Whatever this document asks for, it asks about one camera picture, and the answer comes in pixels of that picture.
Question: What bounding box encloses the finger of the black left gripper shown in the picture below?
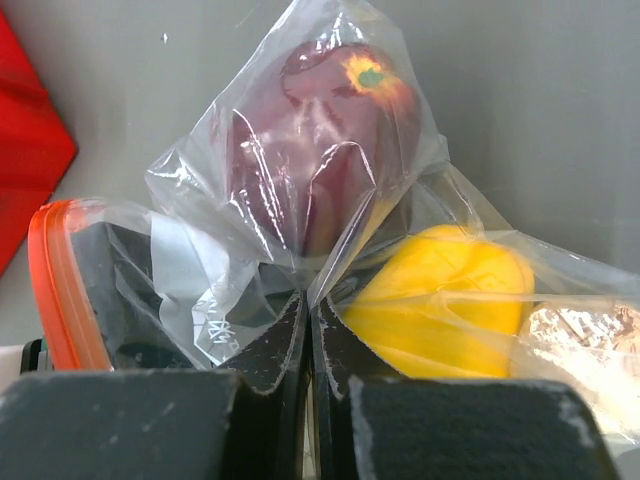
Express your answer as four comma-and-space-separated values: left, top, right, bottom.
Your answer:
72, 222, 296, 371

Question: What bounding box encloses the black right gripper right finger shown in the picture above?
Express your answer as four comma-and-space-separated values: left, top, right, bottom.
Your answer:
310, 300, 619, 479

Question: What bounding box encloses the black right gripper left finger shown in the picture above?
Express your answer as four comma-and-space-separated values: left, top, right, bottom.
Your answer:
1, 294, 308, 479

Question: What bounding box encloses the yellow star fruit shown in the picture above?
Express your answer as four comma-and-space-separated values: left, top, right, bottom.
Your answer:
342, 225, 535, 378

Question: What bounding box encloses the zip bag with red zipper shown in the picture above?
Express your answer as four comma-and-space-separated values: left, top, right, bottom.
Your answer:
28, 1, 639, 445

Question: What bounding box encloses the dark red plum toy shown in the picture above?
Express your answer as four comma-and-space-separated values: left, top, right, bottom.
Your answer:
227, 41, 422, 257

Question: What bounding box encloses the beige garlic toy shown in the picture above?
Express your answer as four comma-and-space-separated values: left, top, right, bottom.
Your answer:
510, 301, 639, 442

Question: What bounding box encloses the red plastic tray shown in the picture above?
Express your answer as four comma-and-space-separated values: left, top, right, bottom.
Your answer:
0, 17, 77, 270

